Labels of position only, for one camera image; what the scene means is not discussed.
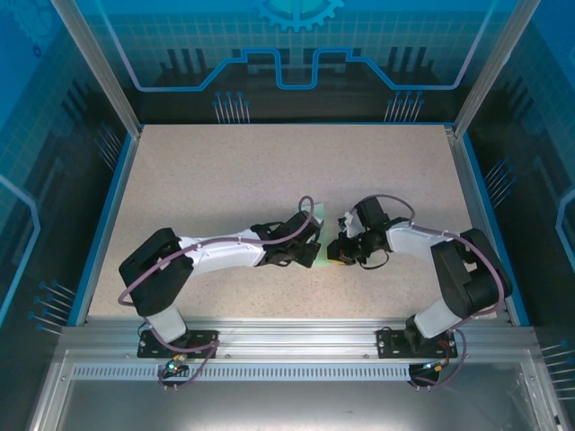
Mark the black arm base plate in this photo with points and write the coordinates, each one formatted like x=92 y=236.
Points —
x=148 y=348
x=388 y=343

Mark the short aluminium side rail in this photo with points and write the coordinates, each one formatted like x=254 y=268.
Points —
x=465 y=179

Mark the aluminium frame post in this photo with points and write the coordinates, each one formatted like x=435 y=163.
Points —
x=492 y=67
x=100 y=67

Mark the light green paper sheet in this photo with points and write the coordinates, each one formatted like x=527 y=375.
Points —
x=320 y=209

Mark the shiny metal sheet tray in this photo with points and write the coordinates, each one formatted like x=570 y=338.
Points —
x=292 y=408

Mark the blue table edge trim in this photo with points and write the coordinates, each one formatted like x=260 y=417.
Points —
x=111 y=224
x=494 y=224

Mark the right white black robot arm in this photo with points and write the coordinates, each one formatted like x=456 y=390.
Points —
x=413 y=240

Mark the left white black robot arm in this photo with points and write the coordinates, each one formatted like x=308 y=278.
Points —
x=224 y=256

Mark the long aluminium frame rail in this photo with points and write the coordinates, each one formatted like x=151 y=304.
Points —
x=292 y=336

